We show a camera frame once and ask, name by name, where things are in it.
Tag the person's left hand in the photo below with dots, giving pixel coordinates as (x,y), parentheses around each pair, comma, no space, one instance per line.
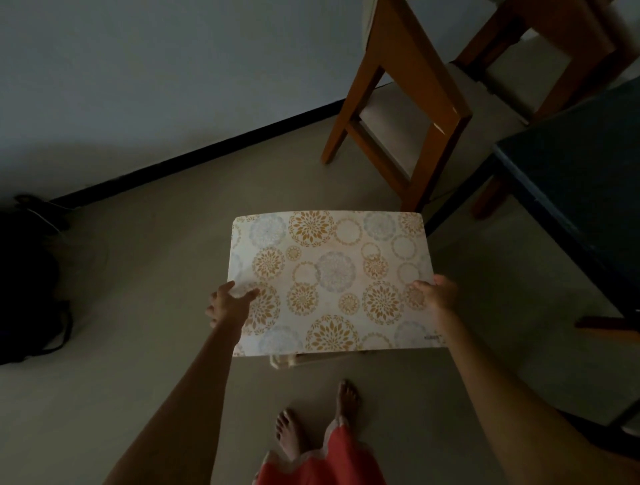
(232,310)

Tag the person's right hand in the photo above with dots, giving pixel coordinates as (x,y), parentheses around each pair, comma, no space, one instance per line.
(442,300)

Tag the circle-pattern placemat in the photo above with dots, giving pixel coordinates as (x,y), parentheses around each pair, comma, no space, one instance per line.
(330,270)

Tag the person's left forearm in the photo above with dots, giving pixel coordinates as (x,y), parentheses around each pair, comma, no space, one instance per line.
(175,414)

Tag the person's right forearm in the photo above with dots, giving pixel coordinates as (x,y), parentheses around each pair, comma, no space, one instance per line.
(525,414)

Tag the person's red garment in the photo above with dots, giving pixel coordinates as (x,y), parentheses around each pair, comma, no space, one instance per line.
(325,464)

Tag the black dining table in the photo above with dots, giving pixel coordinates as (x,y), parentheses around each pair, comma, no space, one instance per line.
(585,175)

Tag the beige plastic stool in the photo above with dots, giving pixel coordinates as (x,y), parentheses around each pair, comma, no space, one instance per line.
(285,361)

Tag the black backpack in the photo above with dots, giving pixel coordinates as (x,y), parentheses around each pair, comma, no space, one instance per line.
(25,285)

